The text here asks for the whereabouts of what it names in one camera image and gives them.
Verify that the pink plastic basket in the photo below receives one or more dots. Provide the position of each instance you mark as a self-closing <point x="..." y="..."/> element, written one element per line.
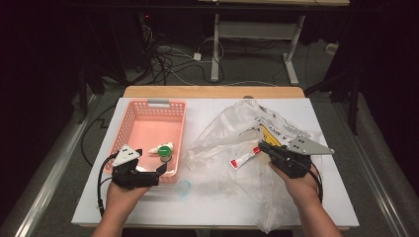
<point x="148" y="131"/>

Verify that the person's left hand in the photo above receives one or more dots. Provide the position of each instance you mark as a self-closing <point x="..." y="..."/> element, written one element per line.
<point x="123" y="199"/>

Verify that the green-capped small bottle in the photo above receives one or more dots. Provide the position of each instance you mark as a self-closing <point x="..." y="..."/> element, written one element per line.
<point x="164" y="152"/>

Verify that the white metal desk frame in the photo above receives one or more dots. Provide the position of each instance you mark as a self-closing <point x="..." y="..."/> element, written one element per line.
<point x="215" y="49"/>

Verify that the white table board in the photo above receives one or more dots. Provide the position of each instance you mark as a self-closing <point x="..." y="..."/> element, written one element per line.
<point x="204" y="112"/>

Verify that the metal floor rail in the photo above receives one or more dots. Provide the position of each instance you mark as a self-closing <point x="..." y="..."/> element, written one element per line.
<point x="49" y="184"/>
<point x="378" y="184"/>

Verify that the wooden table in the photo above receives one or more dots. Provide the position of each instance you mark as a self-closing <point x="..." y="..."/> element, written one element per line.
<point x="197" y="92"/>

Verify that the white power strip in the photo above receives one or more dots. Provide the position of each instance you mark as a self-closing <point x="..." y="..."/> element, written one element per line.
<point x="332" y="48"/>

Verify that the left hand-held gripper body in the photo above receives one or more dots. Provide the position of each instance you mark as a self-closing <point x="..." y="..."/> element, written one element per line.
<point x="126" y="171"/>

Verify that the white power adapter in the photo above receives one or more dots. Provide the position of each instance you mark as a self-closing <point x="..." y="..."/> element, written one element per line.
<point x="197" y="56"/>

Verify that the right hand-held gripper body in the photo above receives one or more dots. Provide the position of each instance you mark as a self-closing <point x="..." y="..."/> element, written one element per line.
<point x="296" y="161"/>

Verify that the small white dropper bottle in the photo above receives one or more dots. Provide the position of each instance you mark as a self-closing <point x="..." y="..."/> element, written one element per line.
<point x="159" y="148"/>

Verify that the red and white toothpaste tube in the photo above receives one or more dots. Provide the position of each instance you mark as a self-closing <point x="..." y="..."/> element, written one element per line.
<point x="244" y="159"/>

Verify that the black stand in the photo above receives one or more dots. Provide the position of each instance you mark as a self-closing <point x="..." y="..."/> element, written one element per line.
<point x="354" y="98"/>
<point x="82" y="98"/>

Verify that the clear plastic smiley bag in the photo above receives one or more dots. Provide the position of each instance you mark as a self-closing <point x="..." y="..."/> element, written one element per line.
<point x="230" y="131"/>

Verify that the person's right hand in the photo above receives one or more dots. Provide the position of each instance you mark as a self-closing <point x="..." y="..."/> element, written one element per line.
<point x="303" y="191"/>

